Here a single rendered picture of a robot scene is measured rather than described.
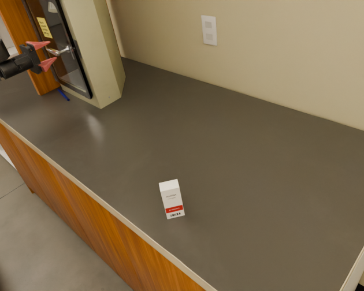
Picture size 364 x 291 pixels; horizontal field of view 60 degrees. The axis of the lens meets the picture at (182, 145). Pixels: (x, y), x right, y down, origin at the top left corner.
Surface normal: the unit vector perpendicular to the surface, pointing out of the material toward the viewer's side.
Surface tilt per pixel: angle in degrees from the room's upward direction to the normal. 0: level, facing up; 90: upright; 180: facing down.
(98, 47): 90
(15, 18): 90
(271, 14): 90
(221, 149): 0
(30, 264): 0
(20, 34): 90
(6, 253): 0
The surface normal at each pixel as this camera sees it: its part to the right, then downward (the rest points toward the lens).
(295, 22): -0.68, 0.53
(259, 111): -0.13, -0.77
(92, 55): 0.72, 0.36
